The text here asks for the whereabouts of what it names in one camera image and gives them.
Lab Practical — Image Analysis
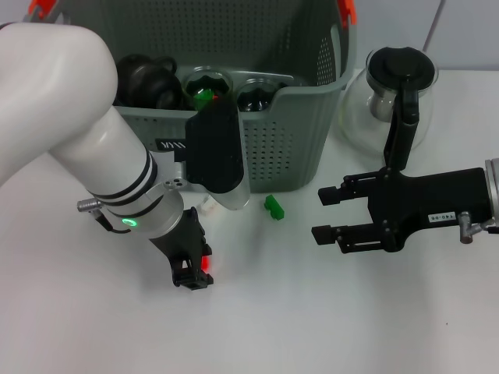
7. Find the glass kettle with black handle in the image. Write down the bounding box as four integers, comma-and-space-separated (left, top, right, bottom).
338, 46, 440, 172

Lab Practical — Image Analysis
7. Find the green toy brick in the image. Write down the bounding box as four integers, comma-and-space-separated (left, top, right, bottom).
193, 88, 214, 111
264, 194, 285, 221

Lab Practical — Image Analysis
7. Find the glass teacup black holder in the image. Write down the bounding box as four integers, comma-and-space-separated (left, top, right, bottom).
156, 86, 186, 110
235, 77, 289, 114

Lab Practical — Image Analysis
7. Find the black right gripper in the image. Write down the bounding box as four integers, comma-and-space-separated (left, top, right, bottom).
311, 166, 494, 255

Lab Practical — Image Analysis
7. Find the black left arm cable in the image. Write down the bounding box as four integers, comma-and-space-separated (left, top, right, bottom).
93, 213, 133, 235

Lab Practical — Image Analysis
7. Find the orange bin handle clip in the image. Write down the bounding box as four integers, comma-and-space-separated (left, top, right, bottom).
337, 0, 359, 29
30, 0, 55, 19

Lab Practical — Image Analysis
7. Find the metal left arm cable plug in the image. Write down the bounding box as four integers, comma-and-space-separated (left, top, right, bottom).
76, 198, 104, 213

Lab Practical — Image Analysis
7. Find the glass jar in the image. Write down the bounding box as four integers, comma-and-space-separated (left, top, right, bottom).
182, 65, 235, 112

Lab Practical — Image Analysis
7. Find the metal arm cable plug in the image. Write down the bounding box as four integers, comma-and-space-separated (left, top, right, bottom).
76, 198, 104, 213
458, 211, 499, 245

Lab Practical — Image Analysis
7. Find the gray perforated storage bin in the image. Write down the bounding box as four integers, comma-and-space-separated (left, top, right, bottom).
21, 0, 359, 195

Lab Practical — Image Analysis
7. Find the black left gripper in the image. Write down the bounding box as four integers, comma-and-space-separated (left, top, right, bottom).
149, 206, 215, 293

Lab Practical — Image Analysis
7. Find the metal right arm cable plug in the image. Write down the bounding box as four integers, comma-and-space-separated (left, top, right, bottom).
458, 211, 499, 245

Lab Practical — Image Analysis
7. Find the black ceramic teapot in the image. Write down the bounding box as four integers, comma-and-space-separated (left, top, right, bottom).
114, 53, 180, 108

